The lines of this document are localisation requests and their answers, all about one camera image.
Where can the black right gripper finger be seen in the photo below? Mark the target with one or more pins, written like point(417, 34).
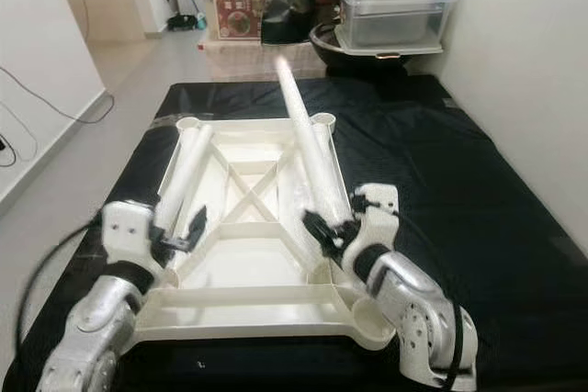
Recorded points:
point(322, 229)

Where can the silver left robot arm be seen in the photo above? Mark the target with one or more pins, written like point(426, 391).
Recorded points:
point(83, 346)

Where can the white plastic children table top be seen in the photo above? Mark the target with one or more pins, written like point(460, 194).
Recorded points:
point(257, 273)

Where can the clear adhesive tape strip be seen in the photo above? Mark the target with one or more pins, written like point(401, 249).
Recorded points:
point(165, 122)

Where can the beige patterned storage box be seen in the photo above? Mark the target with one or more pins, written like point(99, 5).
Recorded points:
point(257, 57)

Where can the black wok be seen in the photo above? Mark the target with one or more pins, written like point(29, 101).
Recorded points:
point(326, 48)

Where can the clear plastic container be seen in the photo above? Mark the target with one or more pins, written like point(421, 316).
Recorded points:
point(395, 20)

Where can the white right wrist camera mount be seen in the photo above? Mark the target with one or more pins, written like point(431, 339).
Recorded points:
point(377, 222)

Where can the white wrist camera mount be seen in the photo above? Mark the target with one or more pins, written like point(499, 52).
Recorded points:
point(377, 222)
point(129, 231)

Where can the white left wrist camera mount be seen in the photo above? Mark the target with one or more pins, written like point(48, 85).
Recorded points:
point(129, 231)

